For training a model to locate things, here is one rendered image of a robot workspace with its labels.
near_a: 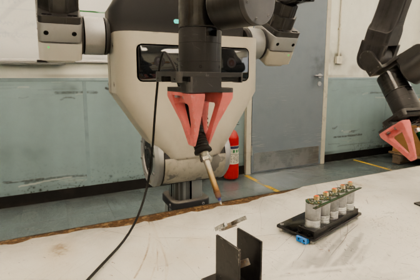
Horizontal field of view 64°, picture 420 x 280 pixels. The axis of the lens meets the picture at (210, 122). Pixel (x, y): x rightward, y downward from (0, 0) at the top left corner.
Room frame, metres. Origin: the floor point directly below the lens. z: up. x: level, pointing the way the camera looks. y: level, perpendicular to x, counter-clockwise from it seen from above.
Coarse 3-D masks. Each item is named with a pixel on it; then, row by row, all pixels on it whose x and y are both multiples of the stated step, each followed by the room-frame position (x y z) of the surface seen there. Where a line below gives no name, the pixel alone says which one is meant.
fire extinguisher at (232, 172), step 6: (234, 132) 3.19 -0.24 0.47; (234, 138) 3.17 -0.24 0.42; (234, 144) 3.17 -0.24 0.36; (234, 150) 3.17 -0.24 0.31; (234, 156) 3.17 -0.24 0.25; (234, 162) 3.17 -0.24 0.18; (228, 168) 3.17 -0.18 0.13; (234, 168) 3.17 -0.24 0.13; (228, 174) 3.17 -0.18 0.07; (234, 174) 3.17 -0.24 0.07
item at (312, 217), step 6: (306, 204) 0.51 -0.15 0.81; (312, 204) 0.50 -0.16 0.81; (318, 204) 0.50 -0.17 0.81; (306, 210) 0.51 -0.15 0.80; (312, 210) 0.50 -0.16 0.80; (318, 210) 0.51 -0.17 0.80; (306, 216) 0.51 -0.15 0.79; (312, 216) 0.50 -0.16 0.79; (318, 216) 0.51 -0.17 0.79; (306, 222) 0.51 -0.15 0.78; (312, 222) 0.50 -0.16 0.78; (318, 222) 0.51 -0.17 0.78; (312, 228) 0.50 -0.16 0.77; (318, 228) 0.51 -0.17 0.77
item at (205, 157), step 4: (204, 152) 0.44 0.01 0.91; (208, 152) 0.44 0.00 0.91; (200, 156) 0.44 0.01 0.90; (204, 156) 0.44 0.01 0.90; (208, 156) 0.44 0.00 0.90; (200, 160) 0.44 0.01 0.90; (204, 160) 0.44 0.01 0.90; (208, 160) 0.44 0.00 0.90; (204, 164) 0.44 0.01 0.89; (208, 164) 0.44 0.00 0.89; (208, 168) 0.43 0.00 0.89; (208, 172) 0.43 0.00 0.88; (212, 172) 0.43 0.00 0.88; (212, 176) 0.43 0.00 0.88; (212, 180) 0.43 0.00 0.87; (212, 184) 0.42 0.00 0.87; (216, 184) 0.42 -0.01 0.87; (212, 188) 0.42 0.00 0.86; (216, 188) 0.42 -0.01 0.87; (216, 192) 0.42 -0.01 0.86; (220, 192) 0.42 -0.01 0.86; (216, 196) 0.42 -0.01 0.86; (220, 196) 0.42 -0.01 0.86
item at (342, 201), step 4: (340, 192) 0.56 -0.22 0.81; (344, 192) 0.56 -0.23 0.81; (344, 196) 0.56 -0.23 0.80; (340, 200) 0.56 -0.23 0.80; (344, 200) 0.56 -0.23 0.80; (340, 204) 0.56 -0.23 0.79; (344, 204) 0.56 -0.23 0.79; (340, 208) 0.56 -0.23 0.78; (344, 208) 0.56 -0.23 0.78; (340, 212) 0.56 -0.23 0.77; (344, 212) 0.56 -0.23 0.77
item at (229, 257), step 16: (224, 224) 0.38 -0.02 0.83; (224, 240) 0.38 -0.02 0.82; (240, 240) 0.41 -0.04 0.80; (256, 240) 0.38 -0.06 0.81; (224, 256) 0.38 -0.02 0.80; (240, 256) 0.36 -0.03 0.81; (256, 256) 0.38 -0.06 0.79; (224, 272) 0.38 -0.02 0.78; (240, 272) 0.36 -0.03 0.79; (256, 272) 0.38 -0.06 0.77
